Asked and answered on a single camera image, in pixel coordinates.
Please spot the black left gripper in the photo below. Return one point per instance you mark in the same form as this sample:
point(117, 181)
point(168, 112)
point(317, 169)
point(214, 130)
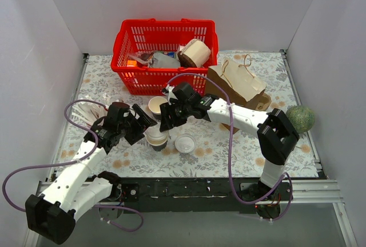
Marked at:
point(130, 124)

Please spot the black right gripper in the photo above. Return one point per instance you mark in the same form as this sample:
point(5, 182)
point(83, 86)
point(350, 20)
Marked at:
point(175, 110)

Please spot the black paper coffee cup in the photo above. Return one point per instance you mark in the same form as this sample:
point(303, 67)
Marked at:
point(158, 146)

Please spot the white plastic cup lid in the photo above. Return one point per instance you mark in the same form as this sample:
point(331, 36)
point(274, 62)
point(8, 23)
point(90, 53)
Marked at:
point(185, 144)

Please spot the brown paper bag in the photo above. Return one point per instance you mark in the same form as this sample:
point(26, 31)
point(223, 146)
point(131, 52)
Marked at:
point(236, 86)

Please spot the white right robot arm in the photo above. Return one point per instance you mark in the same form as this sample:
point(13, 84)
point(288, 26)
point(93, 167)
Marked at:
point(276, 135)

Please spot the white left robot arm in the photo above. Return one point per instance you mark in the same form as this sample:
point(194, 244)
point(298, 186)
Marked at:
point(54, 213)

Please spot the pink cup of straws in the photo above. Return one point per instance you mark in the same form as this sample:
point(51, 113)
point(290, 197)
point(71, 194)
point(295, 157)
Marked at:
point(88, 113)

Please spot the grey crumpled pouch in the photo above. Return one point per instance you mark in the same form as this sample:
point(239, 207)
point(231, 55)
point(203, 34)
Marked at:
point(162, 61)

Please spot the orange snack box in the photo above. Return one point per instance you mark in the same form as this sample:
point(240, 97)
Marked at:
point(132, 63)

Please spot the clear plastic snack packet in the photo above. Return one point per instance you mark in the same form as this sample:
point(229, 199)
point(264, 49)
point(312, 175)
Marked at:
point(143, 59)

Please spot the brown cardboard cup carrier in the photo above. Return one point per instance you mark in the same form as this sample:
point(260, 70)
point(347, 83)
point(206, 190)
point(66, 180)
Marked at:
point(262, 102)

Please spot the red plastic shopping basket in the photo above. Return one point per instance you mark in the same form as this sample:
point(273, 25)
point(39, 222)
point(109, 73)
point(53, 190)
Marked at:
point(167, 37)

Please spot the green melon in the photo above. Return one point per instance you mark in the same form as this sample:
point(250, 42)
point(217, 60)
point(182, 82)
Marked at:
point(301, 117)

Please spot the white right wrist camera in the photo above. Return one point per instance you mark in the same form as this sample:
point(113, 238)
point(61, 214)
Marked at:
point(170, 96)

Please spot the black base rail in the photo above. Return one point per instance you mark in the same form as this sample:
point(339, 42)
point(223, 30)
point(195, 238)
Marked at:
point(186, 194)

